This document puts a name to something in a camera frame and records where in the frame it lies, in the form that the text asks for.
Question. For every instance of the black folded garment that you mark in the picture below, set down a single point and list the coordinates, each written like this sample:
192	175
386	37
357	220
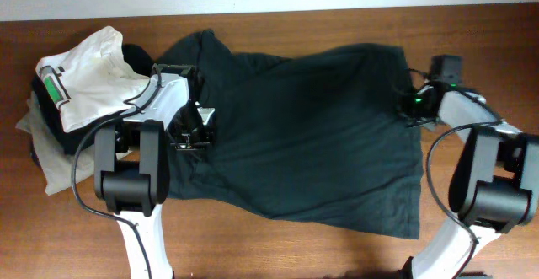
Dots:
133	55

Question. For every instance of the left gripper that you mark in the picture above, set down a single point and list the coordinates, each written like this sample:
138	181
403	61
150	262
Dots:
195	129

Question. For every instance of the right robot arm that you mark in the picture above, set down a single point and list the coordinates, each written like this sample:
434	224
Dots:
495	184

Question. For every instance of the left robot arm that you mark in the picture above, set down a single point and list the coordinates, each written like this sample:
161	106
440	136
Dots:
131	166

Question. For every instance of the white folded t-shirt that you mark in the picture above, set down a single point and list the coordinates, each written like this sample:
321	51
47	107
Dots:
90	81

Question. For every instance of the beige folded cloth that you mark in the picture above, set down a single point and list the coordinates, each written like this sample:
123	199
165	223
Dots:
46	161

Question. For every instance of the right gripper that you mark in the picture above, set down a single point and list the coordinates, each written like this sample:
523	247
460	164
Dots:
412	108

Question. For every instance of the dark green t-shirt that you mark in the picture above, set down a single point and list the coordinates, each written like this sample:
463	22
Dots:
309	139

